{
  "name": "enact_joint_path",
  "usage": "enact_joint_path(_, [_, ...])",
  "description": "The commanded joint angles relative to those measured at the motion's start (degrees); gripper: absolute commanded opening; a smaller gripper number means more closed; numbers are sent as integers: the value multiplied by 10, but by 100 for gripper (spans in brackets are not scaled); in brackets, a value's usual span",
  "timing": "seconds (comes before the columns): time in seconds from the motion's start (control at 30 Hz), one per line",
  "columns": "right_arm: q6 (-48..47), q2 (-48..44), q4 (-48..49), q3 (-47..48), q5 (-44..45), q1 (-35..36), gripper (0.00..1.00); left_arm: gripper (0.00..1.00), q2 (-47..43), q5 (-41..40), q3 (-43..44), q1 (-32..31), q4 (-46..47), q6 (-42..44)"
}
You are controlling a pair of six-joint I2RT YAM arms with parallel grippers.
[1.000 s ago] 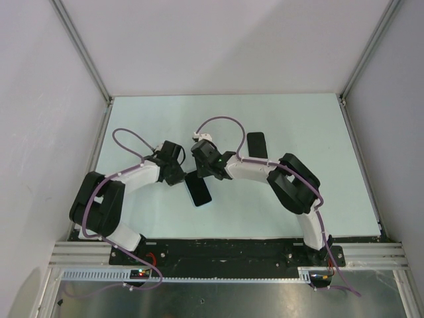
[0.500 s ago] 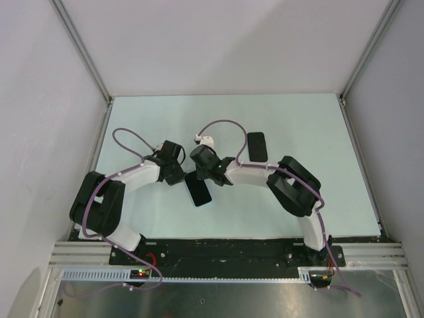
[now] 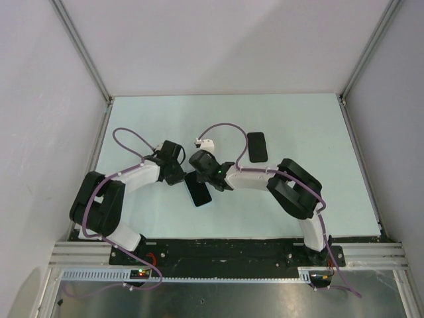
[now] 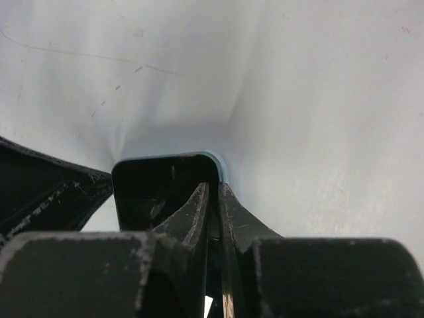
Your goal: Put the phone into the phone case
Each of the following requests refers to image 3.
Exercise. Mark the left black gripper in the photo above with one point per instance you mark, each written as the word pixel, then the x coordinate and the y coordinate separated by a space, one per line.
pixel 179 176

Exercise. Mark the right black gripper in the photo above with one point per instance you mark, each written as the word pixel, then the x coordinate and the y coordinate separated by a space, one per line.
pixel 200 179

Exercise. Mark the black phone case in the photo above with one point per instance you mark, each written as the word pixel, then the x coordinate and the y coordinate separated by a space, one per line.
pixel 257 150

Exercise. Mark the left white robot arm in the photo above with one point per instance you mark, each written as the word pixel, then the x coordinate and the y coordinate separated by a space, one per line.
pixel 98 205

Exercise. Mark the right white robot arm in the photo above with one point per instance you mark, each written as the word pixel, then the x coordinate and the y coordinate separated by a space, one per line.
pixel 295 189

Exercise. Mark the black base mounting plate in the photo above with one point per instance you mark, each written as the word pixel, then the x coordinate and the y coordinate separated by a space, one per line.
pixel 228 258

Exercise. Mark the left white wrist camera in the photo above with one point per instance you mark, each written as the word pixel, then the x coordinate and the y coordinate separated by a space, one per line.
pixel 159 145

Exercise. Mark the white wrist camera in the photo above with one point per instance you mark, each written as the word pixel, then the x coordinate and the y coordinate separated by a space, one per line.
pixel 159 145
pixel 205 144

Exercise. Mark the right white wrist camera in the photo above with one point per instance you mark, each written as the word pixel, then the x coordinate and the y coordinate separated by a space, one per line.
pixel 205 144

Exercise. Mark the left aluminium frame post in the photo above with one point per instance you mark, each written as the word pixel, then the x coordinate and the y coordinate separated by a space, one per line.
pixel 78 43

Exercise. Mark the aluminium frame post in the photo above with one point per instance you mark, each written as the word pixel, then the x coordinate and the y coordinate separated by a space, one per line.
pixel 78 43
pixel 371 46

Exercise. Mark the right aluminium frame post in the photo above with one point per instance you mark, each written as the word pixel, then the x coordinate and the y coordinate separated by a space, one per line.
pixel 371 46

